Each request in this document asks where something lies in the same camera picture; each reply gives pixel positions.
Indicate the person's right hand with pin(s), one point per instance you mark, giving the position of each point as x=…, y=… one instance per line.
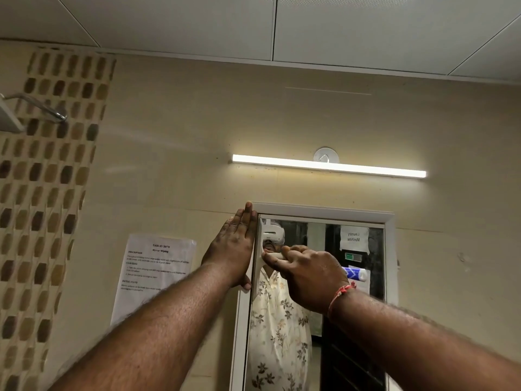
x=313, y=280

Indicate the person's left hand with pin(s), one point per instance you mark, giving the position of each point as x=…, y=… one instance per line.
x=230, y=252

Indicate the person's left thumb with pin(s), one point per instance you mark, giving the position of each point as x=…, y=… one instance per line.
x=246, y=285

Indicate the person's right thumb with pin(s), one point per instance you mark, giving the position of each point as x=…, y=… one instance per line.
x=296, y=250

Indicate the white wiping cloth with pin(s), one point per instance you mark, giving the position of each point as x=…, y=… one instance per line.
x=273, y=255

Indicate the white framed mirror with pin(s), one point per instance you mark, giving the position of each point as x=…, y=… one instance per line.
x=358, y=321

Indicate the person's left forearm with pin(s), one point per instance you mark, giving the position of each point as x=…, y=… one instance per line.
x=154, y=333

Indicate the person's right forearm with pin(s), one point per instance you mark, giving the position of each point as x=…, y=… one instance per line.
x=423, y=346

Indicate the red thread wristband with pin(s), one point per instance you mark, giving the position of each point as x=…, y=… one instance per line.
x=338, y=296

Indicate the printed paper sheet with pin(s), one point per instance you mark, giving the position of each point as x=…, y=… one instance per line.
x=150, y=272

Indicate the white tube wall light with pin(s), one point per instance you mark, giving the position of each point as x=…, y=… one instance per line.
x=329, y=166

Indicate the round white wall mount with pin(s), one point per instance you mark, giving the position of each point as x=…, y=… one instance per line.
x=325, y=152

